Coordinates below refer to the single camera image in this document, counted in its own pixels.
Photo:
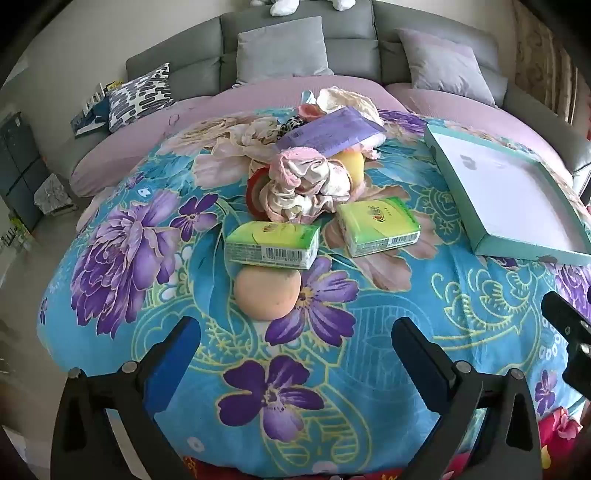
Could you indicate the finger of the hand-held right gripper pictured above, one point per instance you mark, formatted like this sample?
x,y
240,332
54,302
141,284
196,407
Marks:
x,y
568,323

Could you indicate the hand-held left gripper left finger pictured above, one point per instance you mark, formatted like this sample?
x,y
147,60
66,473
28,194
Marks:
x,y
178,350

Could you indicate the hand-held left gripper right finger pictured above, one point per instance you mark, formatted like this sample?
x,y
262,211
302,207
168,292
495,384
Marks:
x,y
418,355

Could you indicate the orange egg-shaped sponge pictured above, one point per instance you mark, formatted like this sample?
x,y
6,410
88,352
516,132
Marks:
x,y
265,293

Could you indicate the green tissue pack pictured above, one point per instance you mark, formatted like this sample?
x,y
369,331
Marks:
x,y
378,226
272,244

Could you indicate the teal box lid tray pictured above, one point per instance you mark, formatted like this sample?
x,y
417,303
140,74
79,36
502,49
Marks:
x,y
508,194

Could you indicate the red tape roll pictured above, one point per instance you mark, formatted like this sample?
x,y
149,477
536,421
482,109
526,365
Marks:
x,y
253,189

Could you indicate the floral cloth with pink trim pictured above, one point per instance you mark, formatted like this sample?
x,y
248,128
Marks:
x,y
304,194

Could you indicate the yellow sponge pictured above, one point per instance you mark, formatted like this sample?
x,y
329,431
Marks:
x,y
351,166

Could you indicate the purple plastic packet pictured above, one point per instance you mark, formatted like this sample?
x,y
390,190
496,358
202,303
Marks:
x,y
332,131

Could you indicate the leopard print scrunchie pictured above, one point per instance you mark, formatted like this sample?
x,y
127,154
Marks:
x,y
291,125

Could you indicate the cream lace cloth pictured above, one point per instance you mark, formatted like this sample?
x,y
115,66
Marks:
x,y
355,99

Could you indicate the blue face mask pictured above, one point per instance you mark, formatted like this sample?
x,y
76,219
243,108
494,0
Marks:
x,y
307,97

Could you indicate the floral blanket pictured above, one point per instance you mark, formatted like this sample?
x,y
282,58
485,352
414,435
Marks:
x,y
369,369

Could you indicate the white patterned bag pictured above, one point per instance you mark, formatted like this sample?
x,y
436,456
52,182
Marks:
x,y
55,196

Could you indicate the green and white package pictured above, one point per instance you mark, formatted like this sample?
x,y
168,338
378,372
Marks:
x,y
11,230

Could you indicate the pink sofa seat cover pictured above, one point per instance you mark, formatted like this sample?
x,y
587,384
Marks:
x,y
138,138
461,106

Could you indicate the dark grey cabinet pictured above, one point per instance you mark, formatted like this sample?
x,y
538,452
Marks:
x,y
21,170

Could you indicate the blue book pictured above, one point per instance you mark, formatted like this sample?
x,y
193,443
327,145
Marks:
x,y
92,117

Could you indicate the white pillow with dark print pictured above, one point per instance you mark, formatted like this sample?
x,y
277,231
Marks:
x,y
138,97

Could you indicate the beige patterned curtain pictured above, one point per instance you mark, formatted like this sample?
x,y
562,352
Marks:
x,y
540,60

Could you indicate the white and yellow booklet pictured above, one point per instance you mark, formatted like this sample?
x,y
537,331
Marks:
x,y
104,92

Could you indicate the grey and pink pillow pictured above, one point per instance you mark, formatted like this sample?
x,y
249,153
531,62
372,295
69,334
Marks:
x,y
443,69

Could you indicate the plain grey pillow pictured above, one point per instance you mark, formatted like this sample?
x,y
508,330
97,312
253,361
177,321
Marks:
x,y
281,50

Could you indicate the grey sofa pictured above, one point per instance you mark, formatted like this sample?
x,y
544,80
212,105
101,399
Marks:
x,y
351,27

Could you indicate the white plush toy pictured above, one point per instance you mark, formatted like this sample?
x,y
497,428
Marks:
x,y
284,5

